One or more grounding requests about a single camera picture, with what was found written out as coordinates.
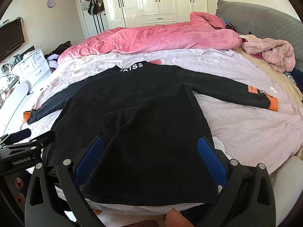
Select black long-sleeve shirt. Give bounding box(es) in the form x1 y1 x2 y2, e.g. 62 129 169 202
27 61 278 206

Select dark clothes pile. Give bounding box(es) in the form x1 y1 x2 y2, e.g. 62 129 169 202
44 40 72 59

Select person right hand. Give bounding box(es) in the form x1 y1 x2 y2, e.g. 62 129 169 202
165 209 194 227

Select lilac patterned bed sheet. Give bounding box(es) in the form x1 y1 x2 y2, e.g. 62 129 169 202
25 49 302 222

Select white drawer chest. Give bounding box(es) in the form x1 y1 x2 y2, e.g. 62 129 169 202
12 47 51 91

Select black flat television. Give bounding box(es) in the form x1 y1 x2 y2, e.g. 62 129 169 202
0 17 25 61

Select beige blanket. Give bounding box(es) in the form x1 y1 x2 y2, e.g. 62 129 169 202
236 34 302 106

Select light pink fluffy garment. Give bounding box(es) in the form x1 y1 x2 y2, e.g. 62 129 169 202
242 38 296 73

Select bags hanging on door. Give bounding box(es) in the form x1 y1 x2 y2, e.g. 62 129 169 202
81 0 105 15

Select pink plush duvet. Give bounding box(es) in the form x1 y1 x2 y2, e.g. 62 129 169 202
58 12 242 64

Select grey quilted headboard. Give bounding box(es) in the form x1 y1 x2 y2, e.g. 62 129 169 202
216 0 303 71

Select white glossy wardrobe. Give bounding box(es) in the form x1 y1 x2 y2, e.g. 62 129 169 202
92 0 208 29

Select round wall clock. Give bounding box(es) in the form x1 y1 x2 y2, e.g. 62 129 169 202
47 0 55 8

